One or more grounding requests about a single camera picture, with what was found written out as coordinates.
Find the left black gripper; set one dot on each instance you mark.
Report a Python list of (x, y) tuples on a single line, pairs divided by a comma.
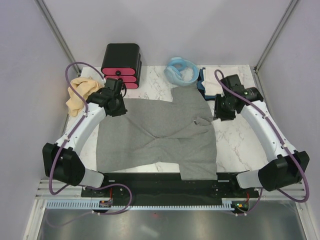
[(121, 111)]

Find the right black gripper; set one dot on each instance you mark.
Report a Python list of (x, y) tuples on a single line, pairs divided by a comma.
[(218, 113)]

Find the yellow t shirt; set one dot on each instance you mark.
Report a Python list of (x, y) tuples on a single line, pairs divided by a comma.
[(84, 86)]

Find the black pink drawer box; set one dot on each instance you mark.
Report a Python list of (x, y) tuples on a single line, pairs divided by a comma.
[(123, 61)]

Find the grey t shirt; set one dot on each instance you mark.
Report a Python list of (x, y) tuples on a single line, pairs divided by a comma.
[(152, 131)]

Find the light blue headphones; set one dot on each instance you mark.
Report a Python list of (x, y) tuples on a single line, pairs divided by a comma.
[(174, 69)]

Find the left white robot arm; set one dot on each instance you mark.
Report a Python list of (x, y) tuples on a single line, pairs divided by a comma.
[(62, 159)]

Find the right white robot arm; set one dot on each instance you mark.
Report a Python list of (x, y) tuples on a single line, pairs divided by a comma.
[(286, 165)]

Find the white blue folded t shirt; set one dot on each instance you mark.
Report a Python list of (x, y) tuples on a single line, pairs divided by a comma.
[(208, 85)]

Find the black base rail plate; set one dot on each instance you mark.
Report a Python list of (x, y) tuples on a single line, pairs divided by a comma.
[(168, 189)]

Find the light blue cable duct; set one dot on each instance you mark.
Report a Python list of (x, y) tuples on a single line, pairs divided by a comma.
[(77, 204)]

